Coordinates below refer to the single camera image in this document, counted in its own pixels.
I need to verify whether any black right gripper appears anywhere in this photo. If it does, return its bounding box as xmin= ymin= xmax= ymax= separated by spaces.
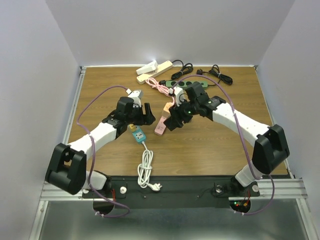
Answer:
xmin=168 ymin=95 xmax=199 ymax=128

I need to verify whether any pink power strip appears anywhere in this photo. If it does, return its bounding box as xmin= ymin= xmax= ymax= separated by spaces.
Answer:
xmin=154 ymin=116 xmax=167 ymax=136

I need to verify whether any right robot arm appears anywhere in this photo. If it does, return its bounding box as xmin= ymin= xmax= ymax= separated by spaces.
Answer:
xmin=164 ymin=81 xmax=290 ymax=195

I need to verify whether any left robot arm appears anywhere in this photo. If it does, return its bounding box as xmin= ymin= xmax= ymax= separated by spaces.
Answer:
xmin=45 ymin=96 xmax=156 ymax=197

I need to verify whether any small yellow plug adapter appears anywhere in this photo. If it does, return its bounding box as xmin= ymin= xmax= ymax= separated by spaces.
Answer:
xmin=128 ymin=124 xmax=137 ymax=132

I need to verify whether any green power strip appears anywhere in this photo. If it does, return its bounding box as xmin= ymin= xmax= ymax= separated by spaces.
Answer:
xmin=165 ymin=80 xmax=209 ymax=91

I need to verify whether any cream power strip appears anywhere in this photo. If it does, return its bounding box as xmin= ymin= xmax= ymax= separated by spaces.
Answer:
xmin=136 ymin=60 xmax=173 ymax=84

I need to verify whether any white wedge adapter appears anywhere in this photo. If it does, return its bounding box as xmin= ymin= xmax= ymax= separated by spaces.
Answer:
xmin=136 ymin=60 xmax=158 ymax=76

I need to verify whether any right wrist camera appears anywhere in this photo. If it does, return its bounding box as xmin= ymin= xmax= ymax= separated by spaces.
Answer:
xmin=173 ymin=86 xmax=186 ymax=106

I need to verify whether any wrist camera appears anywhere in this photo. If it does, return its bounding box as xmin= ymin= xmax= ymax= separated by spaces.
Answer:
xmin=128 ymin=90 xmax=144 ymax=107
xmin=173 ymin=86 xmax=186 ymax=106

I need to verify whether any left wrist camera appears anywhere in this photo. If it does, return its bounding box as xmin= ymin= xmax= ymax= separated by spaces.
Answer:
xmin=128 ymin=90 xmax=144 ymax=107

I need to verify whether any pink coiled cable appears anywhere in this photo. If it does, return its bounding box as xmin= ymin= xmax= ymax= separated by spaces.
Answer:
xmin=145 ymin=77 xmax=176 ymax=106

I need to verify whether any black cable of cream strip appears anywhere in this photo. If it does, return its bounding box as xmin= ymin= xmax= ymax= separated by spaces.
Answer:
xmin=158 ymin=59 xmax=194 ymax=87

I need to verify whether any black cable of green strip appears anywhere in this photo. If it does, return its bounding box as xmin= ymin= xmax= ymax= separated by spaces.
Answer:
xmin=196 ymin=64 xmax=234 ymax=87

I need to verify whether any white coiled cable with plug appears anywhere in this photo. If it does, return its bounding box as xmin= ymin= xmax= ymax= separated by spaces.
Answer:
xmin=137 ymin=142 xmax=163 ymax=193

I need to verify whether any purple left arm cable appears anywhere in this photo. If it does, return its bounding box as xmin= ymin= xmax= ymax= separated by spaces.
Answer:
xmin=76 ymin=85 xmax=132 ymax=219

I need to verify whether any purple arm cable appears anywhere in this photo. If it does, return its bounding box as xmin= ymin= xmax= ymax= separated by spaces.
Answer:
xmin=169 ymin=73 xmax=276 ymax=216
xmin=76 ymin=85 xmax=132 ymax=219

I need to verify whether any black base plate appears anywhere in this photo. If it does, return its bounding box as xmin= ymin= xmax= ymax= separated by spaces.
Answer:
xmin=82 ymin=175 xmax=260 ymax=210

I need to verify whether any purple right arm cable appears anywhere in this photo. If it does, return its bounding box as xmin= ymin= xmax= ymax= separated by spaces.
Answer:
xmin=169 ymin=73 xmax=276 ymax=216

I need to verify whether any aluminium frame rail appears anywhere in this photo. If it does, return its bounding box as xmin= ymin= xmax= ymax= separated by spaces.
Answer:
xmin=28 ymin=65 xmax=87 ymax=240

